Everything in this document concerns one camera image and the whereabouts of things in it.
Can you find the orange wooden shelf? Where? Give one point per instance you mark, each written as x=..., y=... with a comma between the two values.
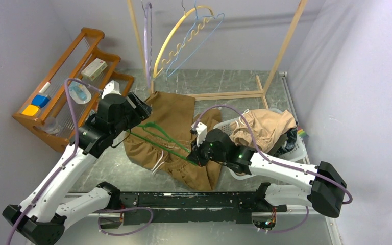
x=78, y=74

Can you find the clear plastic cup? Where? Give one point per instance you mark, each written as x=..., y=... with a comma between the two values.
x=51, y=126

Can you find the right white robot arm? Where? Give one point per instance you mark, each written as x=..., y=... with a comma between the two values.
x=318, y=186

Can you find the dark shark print shorts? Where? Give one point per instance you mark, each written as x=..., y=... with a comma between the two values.
x=289, y=144

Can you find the wooden hanger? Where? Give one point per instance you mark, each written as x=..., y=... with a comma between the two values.
x=185, y=30

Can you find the white tube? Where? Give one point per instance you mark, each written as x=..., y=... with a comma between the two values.
x=45, y=87

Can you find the white plastic laundry basket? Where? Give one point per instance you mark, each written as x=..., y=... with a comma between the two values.
x=296, y=155

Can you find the white red box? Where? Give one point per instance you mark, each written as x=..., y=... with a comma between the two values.
x=94, y=69

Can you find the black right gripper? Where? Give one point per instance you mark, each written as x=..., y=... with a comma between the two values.
x=195, y=154

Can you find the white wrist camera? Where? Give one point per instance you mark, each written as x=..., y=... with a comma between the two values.
x=111, y=88
x=200, y=130

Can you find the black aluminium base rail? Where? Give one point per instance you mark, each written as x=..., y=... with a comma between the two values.
x=156, y=207

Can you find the colourful striped card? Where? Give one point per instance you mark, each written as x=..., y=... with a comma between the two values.
x=302, y=133

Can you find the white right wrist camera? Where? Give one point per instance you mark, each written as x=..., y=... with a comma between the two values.
x=200, y=130

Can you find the green hanger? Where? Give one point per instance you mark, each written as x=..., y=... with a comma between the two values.
x=161, y=139

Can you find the blue sponge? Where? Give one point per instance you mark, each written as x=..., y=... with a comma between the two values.
x=40, y=100

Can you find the beige shorts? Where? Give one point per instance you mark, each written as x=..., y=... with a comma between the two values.
x=267, y=126

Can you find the tan brown shorts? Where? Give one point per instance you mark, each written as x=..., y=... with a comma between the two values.
x=175, y=114

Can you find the white blue packaged item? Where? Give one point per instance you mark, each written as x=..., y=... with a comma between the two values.
x=78, y=91

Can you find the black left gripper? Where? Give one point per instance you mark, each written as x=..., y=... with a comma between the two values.
x=141, y=112

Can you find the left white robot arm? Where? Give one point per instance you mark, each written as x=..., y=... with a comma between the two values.
x=67, y=175

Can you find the lilac plastic hanger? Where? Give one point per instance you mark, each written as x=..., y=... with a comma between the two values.
x=147, y=43

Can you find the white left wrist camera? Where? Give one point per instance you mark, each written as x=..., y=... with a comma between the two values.
x=111, y=88

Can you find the yellow sponge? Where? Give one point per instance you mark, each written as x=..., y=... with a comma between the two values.
x=31, y=111

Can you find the wooden clothes rack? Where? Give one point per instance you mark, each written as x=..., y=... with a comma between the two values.
x=241, y=42

